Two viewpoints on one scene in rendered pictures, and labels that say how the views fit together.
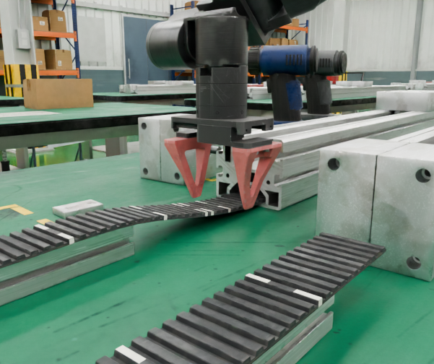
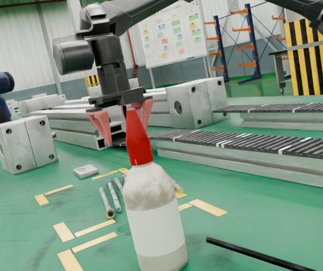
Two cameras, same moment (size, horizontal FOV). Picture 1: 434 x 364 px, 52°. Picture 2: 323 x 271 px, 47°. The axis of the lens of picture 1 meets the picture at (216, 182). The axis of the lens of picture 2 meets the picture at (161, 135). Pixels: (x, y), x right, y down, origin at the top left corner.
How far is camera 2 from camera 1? 0.68 m
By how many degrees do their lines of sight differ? 67
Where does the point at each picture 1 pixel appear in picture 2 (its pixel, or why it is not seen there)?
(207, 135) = (129, 99)
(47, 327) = not seen: hidden behind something
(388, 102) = (35, 105)
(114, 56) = not seen: outside the picture
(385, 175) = (210, 87)
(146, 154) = (16, 152)
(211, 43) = (117, 50)
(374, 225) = (211, 107)
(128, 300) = not seen: hidden behind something
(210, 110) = (124, 86)
